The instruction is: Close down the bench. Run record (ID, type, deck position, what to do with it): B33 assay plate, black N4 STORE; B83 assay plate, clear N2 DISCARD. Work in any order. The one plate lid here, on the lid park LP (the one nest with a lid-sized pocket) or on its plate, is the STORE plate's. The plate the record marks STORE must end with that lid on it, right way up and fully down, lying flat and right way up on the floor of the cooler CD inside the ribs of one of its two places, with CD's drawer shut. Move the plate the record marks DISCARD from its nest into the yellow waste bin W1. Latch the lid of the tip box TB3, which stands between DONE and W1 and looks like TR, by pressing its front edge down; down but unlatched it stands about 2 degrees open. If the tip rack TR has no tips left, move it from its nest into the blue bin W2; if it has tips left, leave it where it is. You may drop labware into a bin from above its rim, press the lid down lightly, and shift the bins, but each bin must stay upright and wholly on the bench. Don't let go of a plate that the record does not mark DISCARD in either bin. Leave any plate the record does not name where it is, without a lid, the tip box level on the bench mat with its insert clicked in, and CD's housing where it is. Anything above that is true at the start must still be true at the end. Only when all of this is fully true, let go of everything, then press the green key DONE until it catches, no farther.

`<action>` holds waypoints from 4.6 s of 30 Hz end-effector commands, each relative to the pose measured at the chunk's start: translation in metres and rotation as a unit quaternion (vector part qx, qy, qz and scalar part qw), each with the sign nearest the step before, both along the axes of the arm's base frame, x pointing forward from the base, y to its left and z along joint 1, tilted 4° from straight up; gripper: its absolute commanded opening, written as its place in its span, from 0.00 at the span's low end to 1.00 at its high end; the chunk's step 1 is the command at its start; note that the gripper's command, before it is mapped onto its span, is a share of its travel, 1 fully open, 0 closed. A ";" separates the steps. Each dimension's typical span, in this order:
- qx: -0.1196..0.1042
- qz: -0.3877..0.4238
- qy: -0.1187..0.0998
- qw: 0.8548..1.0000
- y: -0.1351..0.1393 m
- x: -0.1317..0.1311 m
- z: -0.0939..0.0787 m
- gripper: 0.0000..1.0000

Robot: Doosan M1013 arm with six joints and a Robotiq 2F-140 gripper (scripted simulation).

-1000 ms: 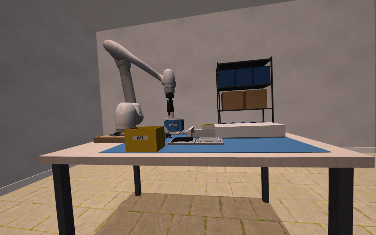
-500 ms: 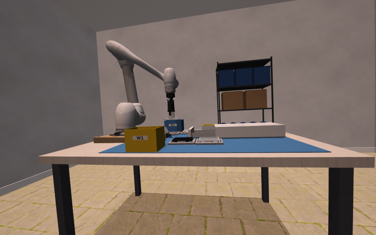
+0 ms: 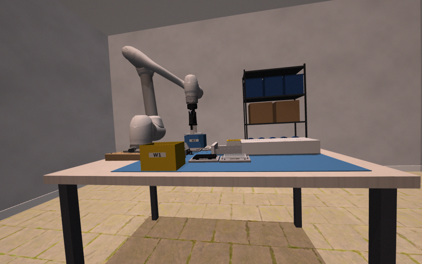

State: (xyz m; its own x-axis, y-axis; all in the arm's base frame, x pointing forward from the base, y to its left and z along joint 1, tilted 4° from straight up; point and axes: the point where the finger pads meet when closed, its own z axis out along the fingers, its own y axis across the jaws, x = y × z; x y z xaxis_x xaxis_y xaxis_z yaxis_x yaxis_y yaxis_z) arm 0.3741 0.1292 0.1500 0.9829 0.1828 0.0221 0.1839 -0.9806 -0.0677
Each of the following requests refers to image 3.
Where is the black assay plate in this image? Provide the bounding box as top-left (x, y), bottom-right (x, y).
top-left (192, 154), bottom-right (217, 160)

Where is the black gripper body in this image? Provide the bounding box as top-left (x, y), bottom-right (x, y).
top-left (187, 103), bottom-right (197, 113)

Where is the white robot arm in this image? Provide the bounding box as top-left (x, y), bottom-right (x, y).
top-left (122, 46), bottom-right (203, 153)

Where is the yellow open-top bin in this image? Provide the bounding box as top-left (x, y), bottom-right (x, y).
top-left (139, 142), bottom-right (185, 171)

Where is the blue bench mat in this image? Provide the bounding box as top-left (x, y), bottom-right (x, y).
top-left (111, 150), bottom-right (372, 172)

